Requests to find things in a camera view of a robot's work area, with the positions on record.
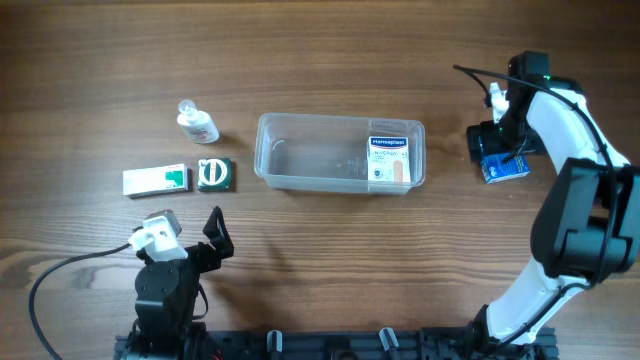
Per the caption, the blue medicine box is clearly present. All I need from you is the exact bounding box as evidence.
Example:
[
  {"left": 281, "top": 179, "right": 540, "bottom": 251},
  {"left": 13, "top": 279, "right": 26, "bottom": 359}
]
[{"left": 480, "top": 153, "right": 530, "bottom": 184}]

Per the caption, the white green medicine box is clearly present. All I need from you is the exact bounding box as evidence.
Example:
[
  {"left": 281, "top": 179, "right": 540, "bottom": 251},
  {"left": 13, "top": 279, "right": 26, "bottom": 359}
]
[{"left": 123, "top": 164, "right": 189, "bottom": 198}]

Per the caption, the white Hansaplast plaster box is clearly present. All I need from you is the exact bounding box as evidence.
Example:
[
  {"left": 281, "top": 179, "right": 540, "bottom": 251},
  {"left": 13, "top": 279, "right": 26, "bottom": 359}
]
[{"left": 367, "top": 136, "right": 411, "bottom": 183}]

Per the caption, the clear plastic container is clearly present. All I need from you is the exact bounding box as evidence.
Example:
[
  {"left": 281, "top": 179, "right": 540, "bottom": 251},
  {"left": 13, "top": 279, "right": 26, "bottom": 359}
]
[{"left": 254, "top": 113, "right": 426, "bottom": 195}]

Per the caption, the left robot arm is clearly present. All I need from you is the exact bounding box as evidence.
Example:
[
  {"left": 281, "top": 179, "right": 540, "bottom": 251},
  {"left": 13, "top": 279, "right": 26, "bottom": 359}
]
[{"left": 113, "top": 207, "right": 234, "bottom": 360}]

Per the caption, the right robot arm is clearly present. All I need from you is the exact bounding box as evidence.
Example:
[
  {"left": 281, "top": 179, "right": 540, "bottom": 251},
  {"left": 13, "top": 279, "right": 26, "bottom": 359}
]
[{"left": 451, "top": 51, "right": 639, "bottom": 359}]

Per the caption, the green round-logo box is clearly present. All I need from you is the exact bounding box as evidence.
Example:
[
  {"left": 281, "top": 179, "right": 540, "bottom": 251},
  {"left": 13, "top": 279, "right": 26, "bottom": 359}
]
[{"left": 197, "top": 158, "right": 233, "bottom": 192}]

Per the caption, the white hand sanitizer bottle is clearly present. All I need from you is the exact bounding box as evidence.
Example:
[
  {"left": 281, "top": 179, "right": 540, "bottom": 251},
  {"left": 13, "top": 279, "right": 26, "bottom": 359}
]
[{"left": 177, "top": 99, "right": 220, "bottom": 144}]

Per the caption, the black left camera cable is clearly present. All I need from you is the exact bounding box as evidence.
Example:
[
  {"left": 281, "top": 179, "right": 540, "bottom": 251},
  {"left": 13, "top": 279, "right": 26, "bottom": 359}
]
[{"left": 28, "top": 242, "right": 132, "bottom": 360}]

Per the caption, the black camera cable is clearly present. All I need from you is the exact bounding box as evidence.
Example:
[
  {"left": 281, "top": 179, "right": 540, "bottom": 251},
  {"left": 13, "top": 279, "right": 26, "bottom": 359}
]
[
  {"left": 452, "top": 63, "right": 619, "bottom": 351},
  {"left": 28, "top": 242, "right": 132, "bottom": 360}
]

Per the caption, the black right camera cable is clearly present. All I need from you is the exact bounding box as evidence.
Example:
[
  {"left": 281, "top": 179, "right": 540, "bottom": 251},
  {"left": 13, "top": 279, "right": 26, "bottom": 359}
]
[{"left": 452, "top": 63, "right": 619, "bottom": 351}]

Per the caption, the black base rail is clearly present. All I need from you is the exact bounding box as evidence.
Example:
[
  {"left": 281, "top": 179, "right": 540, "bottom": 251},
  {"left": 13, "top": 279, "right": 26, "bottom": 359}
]
[{"left": 113, "top": 328, "right": 560, "bottom": 360}]

